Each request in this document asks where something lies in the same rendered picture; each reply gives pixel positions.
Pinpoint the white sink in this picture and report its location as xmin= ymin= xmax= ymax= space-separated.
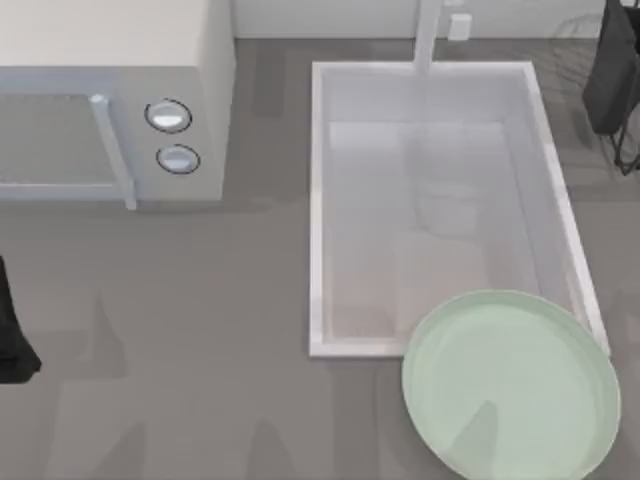
xmin=306 ymin=60 xmax=611 ymax=359

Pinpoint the small microwave knob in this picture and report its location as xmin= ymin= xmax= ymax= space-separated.
xmin=155 ymin=143 xmax=202 ymax=176

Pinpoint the pale microwave oven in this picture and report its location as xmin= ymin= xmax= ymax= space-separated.
xmin=0 ymin=0 xmax=237 ymax=211

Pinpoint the large microwave knob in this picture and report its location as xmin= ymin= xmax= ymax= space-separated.
xmin=143 ymin=97 xmax=194 ymax=135

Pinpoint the tall white tap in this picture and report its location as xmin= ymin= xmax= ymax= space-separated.
xmin=412 ymin=0 xmax=443 ymax=76

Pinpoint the pale green plate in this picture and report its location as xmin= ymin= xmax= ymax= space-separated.
xmin=401 ymin=288 xmax=622 ymax=480

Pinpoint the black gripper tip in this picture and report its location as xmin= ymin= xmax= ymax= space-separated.
xmin=0 ymin=255 xmax=43 ymax=385

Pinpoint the black chair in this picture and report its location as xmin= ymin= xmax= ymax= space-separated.
xmin=581 ymin=0 xmax=640 ymax=177

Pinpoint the microwave door handle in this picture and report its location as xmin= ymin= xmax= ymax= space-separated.
xmin=89 ymin=92 xmax=138 ymax=211

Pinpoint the white wall socket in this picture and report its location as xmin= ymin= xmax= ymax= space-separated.
xmin=448 ymin=13 xmax=473 ymax=41

